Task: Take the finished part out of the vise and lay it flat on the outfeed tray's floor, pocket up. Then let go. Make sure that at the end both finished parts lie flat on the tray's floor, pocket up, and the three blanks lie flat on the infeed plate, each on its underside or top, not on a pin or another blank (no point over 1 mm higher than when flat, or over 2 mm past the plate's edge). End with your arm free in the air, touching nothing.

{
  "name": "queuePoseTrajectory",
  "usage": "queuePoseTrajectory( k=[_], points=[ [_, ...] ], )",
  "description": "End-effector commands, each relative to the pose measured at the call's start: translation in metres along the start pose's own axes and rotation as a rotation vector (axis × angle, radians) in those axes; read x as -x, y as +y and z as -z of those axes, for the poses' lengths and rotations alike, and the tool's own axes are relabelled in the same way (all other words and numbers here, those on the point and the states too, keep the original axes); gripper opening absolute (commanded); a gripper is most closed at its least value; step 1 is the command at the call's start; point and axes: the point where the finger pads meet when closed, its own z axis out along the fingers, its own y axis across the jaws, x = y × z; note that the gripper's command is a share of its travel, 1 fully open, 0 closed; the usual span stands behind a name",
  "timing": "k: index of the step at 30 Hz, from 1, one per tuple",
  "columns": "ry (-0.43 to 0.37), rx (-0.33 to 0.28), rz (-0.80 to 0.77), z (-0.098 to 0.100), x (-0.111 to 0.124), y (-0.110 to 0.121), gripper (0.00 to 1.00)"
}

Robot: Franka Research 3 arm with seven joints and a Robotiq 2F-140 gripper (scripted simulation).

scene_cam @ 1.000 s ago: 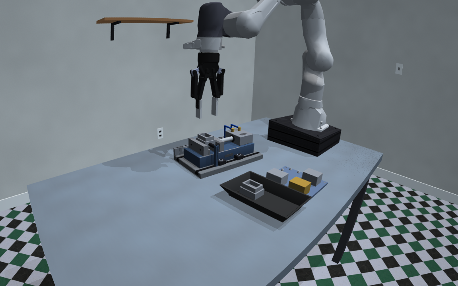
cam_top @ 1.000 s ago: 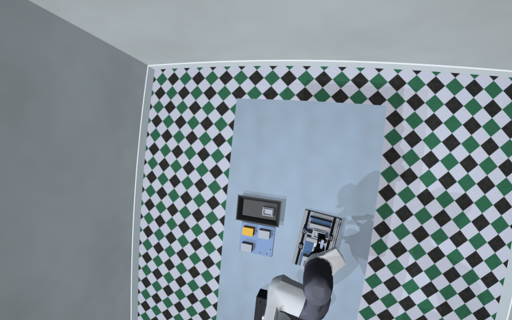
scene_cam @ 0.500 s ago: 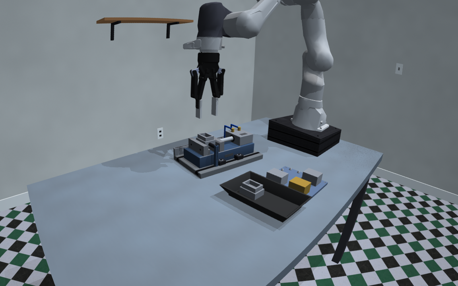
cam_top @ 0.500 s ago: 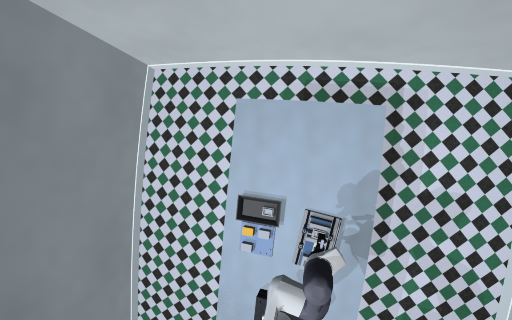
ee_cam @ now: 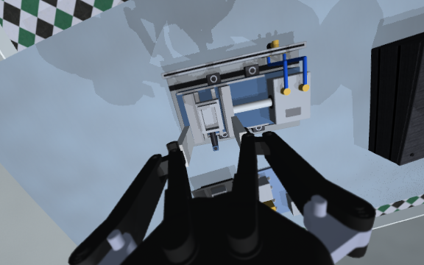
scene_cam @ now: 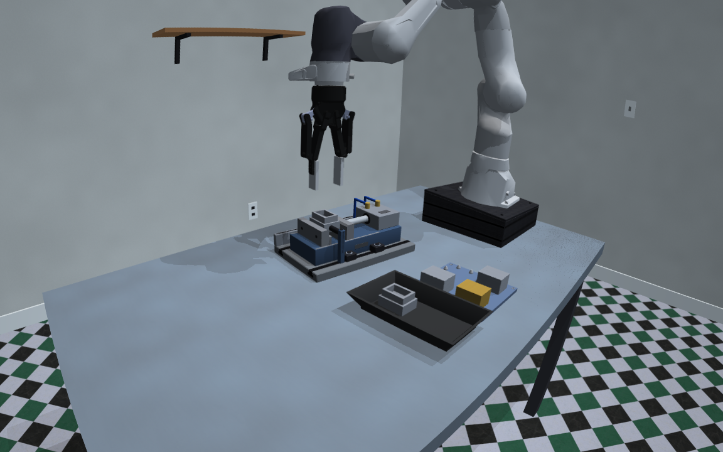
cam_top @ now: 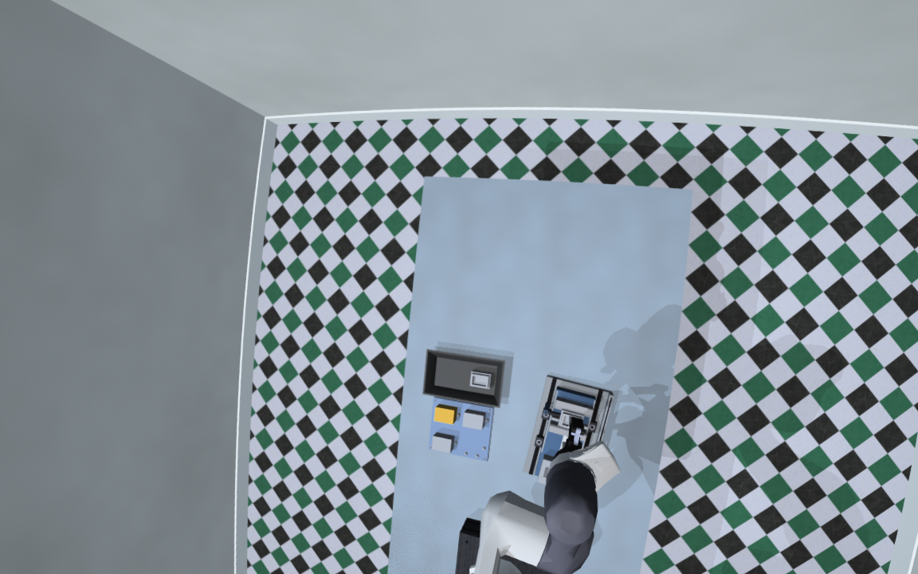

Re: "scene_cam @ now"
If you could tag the yellow rectangular block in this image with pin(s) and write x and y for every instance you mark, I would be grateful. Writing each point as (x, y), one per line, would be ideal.
(473, 292)

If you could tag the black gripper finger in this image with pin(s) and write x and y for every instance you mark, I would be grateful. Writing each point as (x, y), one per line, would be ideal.
(311, 144)
(339, 140)

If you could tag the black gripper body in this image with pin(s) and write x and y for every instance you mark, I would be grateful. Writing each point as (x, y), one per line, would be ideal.
(324, 98)

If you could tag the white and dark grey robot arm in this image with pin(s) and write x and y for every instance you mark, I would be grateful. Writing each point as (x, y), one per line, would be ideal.
(338, 34)

